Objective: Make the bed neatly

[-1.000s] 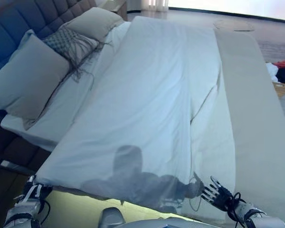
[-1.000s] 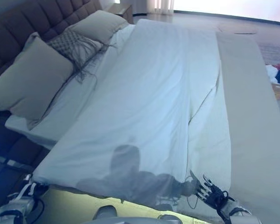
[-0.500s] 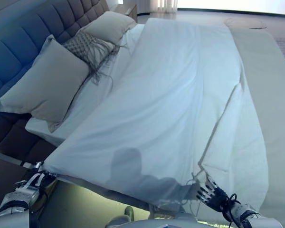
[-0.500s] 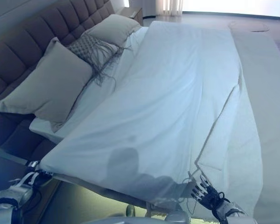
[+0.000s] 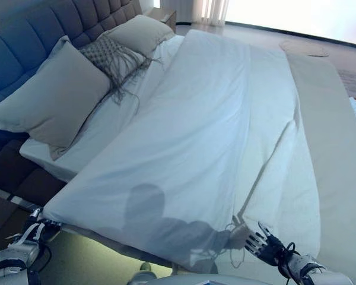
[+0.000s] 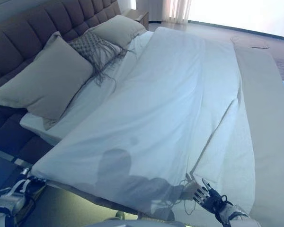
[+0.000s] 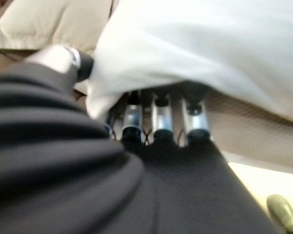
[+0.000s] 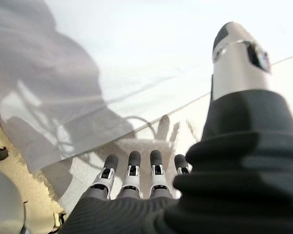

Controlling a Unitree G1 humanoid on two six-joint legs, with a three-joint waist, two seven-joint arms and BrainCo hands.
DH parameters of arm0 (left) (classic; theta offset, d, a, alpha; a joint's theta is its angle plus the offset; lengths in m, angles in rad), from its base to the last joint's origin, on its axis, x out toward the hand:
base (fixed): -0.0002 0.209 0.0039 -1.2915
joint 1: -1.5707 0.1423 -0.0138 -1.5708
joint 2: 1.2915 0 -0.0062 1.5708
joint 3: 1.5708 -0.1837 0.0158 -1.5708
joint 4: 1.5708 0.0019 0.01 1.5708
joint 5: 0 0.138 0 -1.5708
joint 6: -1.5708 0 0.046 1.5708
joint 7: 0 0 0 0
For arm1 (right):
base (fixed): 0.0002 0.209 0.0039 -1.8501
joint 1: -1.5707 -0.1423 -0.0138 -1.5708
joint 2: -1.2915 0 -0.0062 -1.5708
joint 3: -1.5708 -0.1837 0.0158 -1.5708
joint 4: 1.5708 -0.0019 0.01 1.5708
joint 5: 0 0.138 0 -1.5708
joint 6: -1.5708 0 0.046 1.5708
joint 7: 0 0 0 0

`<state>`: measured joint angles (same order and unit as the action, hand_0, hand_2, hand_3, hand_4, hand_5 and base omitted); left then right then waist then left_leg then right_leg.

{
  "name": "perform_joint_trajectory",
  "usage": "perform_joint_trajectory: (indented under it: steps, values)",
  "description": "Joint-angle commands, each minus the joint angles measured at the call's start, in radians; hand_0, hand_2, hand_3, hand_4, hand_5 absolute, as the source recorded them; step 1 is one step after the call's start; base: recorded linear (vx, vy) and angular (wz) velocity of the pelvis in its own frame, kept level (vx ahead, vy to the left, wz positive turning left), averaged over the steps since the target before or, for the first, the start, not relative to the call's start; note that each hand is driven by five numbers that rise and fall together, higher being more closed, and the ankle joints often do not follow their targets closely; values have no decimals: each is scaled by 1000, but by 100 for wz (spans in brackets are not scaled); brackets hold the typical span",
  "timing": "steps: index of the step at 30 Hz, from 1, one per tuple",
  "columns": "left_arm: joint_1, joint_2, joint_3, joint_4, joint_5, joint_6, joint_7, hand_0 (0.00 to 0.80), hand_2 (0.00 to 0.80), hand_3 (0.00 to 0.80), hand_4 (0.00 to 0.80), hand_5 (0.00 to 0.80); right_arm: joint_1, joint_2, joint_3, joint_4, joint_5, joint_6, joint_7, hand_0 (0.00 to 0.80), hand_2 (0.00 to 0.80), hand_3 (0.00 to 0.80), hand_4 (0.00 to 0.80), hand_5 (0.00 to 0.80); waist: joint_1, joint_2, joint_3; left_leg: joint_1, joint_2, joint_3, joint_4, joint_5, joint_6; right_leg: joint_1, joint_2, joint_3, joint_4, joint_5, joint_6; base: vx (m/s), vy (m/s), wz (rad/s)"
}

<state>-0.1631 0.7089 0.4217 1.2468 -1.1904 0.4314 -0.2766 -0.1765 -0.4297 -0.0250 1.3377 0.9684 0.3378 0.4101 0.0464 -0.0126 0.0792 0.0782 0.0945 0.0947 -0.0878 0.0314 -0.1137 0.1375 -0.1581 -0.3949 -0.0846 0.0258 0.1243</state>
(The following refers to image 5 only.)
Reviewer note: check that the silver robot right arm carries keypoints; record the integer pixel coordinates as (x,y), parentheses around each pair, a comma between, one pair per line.
(311,267)

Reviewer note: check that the brown tufted headboard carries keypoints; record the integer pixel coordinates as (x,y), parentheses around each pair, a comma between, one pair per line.
(32,32)

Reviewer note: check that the white garment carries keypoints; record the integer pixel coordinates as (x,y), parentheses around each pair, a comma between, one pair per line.
(354,108)

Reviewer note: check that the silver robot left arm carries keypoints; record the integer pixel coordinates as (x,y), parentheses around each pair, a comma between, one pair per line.
(15,249)

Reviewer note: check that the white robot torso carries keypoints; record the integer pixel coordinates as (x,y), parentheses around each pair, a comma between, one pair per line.
(181,279)

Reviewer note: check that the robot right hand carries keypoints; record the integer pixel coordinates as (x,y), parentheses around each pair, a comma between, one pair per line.
(265,246)

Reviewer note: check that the beige pillow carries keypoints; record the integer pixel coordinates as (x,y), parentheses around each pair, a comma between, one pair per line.
(136,32)
(53,98)

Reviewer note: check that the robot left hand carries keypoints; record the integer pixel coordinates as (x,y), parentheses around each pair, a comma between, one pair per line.
(35,216)

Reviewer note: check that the beige bed runner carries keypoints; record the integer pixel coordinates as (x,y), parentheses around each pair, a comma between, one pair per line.
(338,148)

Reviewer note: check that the white duvet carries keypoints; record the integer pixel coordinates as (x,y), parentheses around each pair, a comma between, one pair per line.
(181,133)

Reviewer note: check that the brown upholstered bed frame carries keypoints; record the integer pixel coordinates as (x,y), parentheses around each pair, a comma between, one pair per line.
(17,166)

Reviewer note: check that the grey fringed decorative cushion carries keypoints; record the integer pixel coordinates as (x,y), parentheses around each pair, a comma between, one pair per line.
(104,53)

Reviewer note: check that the mattress with white sheet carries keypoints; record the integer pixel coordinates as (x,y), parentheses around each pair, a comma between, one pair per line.
(101,133)

